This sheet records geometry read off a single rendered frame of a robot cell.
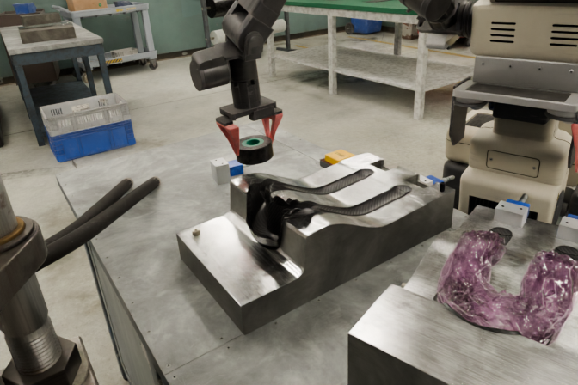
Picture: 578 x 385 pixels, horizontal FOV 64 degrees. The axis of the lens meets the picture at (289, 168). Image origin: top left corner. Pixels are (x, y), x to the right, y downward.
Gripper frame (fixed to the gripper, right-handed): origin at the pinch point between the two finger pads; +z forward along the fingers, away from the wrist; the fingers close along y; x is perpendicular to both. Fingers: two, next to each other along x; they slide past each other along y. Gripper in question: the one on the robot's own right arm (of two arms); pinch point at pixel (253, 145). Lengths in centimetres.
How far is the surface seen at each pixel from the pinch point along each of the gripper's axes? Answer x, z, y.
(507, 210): 39, 11, -31
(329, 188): 11.0, 10.2, -11.2
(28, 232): 21.7, -8.7, 43.2
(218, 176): -20.8, 15.0, 1.0
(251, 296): 29.1, 10.6, 18.3
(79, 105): -323, 67, -6
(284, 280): 29.0, 10.9, 12.2
